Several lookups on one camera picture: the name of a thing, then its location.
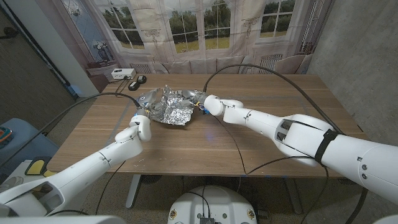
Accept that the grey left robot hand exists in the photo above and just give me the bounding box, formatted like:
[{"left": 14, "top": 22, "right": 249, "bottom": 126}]
[{"left": 134, "top": 88, "right": 165, "bottom": 116}]

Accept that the orange teal gadget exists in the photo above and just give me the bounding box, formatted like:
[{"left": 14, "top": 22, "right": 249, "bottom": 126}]
[{"left": 0, "top": 126, "right": 14, "bottom": 149}]

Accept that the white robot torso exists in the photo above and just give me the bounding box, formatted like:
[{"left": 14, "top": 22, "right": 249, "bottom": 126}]
[{"left": 167, "top": 185, "right": 258, "bottom": 224}]

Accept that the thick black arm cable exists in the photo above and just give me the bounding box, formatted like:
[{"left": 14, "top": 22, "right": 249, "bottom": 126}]
[
  {"left": 0, "top": 92, "right": 141, "bottom": 167},
  {"left": 203, "top": 63, "right": 369, "bottom": 224}
]

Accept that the black power box cable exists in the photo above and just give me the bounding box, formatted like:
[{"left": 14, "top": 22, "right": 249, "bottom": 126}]
[{"left": 108, "top": 77, "right": 132, "bottom": 98}]

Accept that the blue padded seat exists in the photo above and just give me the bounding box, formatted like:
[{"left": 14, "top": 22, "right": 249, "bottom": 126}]
[{"left": 0, "top": 118, "right": 60, "bottom": 177}]

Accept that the white power box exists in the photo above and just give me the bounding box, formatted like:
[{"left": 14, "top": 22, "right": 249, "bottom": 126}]
[{"left": 111, "top": 68, "right": 137, "bottom": 80}]

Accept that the grey sneaker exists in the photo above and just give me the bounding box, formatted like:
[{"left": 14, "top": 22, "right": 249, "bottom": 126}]
[{"left": 0, "top": 176, "right": 24, "bottom": 193}]

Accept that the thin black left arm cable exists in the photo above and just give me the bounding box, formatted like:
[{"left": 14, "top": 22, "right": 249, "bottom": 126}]
[{"left": 46, "top": 160, "right": 127, "bottom": 217}]

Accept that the dark mesh wall panel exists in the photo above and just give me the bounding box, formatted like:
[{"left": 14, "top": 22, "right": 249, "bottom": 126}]
[{"left": 0, "top": 6, "right": 77, "bottom": 133}]

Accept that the printed window backdrop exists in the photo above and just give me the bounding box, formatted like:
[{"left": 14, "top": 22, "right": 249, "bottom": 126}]
[{"left": 60, "top": 0, "right": 335, "bottom": 75}]

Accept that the aluminum foil sheet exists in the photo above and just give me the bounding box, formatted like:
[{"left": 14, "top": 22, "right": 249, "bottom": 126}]
[{"left": 148, "top": 84, "right": 195, "bottom": 126}]

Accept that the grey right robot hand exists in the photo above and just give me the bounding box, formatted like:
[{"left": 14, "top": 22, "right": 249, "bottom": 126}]
[{"left": 175, "top": 89, "right": 208, "bottom": 110}]

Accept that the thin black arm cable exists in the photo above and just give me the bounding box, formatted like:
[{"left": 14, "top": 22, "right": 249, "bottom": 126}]
[
  {"left": 214, "top": 114, "right": 330, "bottom": 224},
  {"left": 46, "top": 160, "right": 127, "bottom": 217}
]

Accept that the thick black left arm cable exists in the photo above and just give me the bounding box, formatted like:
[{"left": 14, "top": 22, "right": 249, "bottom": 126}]
[{"left": 0, "top": 92, "right": 141, "bottom": 167}]

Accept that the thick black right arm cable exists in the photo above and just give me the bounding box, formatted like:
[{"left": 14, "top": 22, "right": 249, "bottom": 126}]
[{"left": 203, "top": 63, "right": 369, "bottom": 224}]

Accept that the black wall hook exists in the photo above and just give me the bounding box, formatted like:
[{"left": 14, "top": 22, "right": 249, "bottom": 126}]
[{"left": 0, "top": 27, "right": 19, "bottom": 40}]

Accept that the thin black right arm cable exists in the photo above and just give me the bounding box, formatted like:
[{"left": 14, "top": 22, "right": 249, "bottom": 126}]
[{"left": 214, "top": 114, "right": 330, "bottom": 224}]

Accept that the black arm strap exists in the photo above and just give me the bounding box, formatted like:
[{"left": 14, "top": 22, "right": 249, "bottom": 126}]
[{"left": 314, "top": 129, "right": 338, "bottom": 164}]

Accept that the grey table leg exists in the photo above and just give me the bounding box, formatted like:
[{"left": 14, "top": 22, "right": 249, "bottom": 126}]
[
  {"left": 126, "top": 174, "right": 142, "bottom": 209},
  {"left": 284, "top": 177, "right": 304, "bottom": 215}
]

